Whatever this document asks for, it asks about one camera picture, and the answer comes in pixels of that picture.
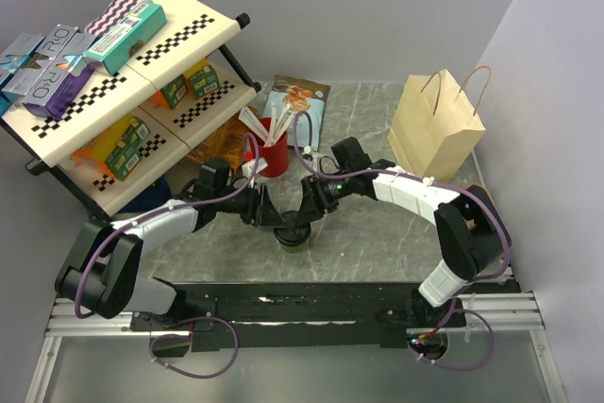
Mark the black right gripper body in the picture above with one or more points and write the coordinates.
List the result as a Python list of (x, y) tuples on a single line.
[(329, 189)]

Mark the orange green large box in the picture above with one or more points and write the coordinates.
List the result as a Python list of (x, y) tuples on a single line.
[(115, 151)]

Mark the black plastic cup lid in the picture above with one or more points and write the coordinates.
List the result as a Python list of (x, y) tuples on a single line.
[(290, 231)]

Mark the green paper coffee cup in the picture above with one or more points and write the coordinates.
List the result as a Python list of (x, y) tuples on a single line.
[(293, 247)]

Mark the orange snack bag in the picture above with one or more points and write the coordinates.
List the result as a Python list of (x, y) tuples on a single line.
[(225, 143)]

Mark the brown paper bag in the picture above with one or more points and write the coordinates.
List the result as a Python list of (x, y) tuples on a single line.
[(436, 127)]

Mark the teal box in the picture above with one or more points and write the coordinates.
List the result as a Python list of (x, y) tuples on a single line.
[(111, 51)]

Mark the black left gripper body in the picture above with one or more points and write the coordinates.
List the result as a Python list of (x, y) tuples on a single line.
[(244, 204)]

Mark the cream two-tier shelf rack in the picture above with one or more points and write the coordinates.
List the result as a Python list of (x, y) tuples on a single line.
[(193, 31)]

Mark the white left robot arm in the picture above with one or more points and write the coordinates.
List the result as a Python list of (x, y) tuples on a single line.
[(100, 274)]

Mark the blue silver box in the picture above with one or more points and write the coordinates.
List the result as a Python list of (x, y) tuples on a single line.
[(14, 58)]

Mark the silver purple box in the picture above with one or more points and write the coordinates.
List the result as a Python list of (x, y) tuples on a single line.
[(56, 71)]

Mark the white wrapped straws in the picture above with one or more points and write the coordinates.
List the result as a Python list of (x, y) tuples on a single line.
[(273, 122)]

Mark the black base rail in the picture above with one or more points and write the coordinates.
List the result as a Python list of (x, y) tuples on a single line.
[(290, 314)]

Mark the red cup holder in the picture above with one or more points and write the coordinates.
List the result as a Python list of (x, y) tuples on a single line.
[(276, 156)]

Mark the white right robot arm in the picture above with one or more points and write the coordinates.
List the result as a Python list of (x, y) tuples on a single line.
[(470, 232)]

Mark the blue snack pouch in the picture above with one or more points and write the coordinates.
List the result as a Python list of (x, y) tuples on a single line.
[(303, 103)]

